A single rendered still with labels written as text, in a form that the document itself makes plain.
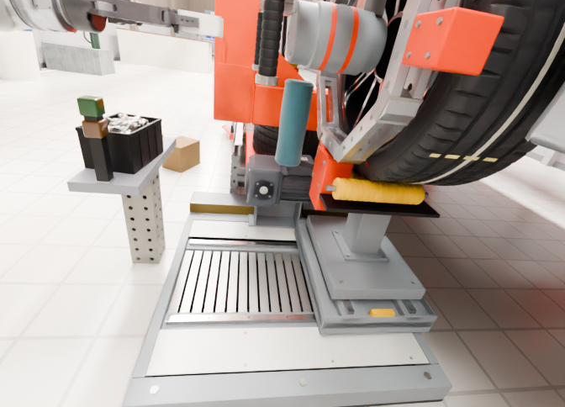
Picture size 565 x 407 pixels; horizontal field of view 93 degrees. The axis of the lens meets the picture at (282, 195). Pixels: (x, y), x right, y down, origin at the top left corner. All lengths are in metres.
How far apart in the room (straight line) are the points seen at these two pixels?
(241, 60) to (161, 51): 7.56
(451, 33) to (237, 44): 0.84
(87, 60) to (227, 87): 5.18
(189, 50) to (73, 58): 3.15
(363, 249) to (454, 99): 0.60
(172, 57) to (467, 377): 8.44
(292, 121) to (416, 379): 0.80
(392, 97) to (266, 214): 0.94
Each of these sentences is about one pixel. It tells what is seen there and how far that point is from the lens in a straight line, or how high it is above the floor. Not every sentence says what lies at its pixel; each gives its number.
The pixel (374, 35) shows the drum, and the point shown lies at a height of 0.87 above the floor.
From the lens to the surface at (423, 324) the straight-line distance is 1.02.
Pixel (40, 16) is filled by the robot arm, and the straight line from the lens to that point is 0.61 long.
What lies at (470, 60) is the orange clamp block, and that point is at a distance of 0.47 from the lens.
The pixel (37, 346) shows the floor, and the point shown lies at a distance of 1.09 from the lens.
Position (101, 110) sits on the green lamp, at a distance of 0.77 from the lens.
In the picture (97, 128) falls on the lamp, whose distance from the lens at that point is 0.77.
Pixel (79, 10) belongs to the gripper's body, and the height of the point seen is 0.82.
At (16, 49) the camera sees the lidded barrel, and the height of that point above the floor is 0.38.
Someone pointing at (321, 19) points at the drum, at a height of 0.88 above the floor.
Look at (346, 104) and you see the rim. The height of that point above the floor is 0.68.
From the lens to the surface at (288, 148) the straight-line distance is 0.86.
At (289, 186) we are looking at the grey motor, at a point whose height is 0.33.
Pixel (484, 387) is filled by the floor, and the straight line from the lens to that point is 1.18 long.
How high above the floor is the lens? 0.81
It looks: 28 degrees down
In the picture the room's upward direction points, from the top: 9 degrees clockwise
